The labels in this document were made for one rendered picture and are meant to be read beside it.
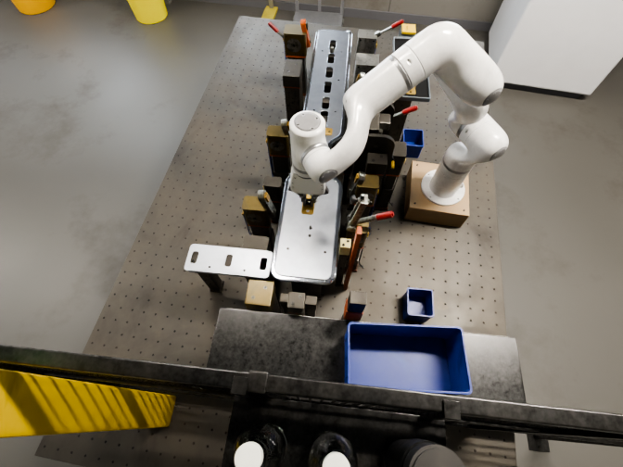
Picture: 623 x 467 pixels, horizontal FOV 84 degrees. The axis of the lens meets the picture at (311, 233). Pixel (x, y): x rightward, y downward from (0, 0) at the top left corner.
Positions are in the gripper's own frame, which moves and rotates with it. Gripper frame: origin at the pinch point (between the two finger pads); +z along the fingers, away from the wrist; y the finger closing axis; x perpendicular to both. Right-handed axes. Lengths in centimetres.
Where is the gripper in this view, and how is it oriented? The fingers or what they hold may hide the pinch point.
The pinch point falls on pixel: (308, 198)
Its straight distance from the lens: 108.0
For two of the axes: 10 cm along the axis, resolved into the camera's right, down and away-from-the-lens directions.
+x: -1.0, 8.8, -4.7
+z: 0.0, 4.7, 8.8
